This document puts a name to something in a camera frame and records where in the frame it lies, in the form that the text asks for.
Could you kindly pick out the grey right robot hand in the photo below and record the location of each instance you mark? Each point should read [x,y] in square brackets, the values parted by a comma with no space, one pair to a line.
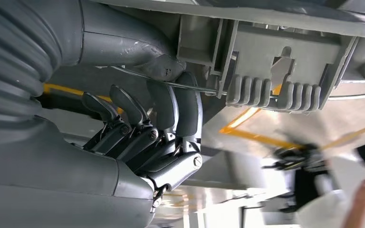
[44,182]

